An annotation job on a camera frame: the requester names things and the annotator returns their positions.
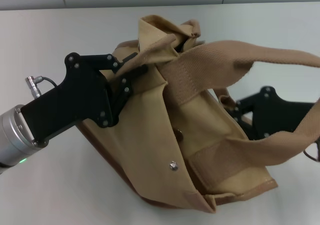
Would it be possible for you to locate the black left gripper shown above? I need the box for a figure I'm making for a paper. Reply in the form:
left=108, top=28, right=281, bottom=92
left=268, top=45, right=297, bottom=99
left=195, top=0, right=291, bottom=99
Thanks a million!
left=21, top=51, right=148, bottom=148

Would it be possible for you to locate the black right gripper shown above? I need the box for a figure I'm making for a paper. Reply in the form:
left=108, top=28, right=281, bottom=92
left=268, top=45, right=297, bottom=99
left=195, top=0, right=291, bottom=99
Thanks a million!
left=233, top=86, right=315, bottom=140

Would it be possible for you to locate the khaki canvas tote bag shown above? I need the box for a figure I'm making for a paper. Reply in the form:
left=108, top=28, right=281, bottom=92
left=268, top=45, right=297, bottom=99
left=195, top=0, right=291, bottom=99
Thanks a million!
left=76, top=14, right=320, bottom=215

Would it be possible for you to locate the right gripper connector cable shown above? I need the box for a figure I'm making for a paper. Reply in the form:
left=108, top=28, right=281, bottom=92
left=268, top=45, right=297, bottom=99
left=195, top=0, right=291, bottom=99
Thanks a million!
left=303, top=139, right=320, bottom=163

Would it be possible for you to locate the gripper connector cable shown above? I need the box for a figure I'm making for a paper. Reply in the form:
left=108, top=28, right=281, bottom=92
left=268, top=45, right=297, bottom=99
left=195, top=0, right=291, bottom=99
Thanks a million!
left=303, top=139, right=320, bottom=163
left=24, top=76, right=58, bottom=88

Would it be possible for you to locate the left gripper connector cable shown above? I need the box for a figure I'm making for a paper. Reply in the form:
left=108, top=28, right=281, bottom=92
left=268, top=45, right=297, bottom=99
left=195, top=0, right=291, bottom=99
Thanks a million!
left=24, top=76, right=58, bottom=88

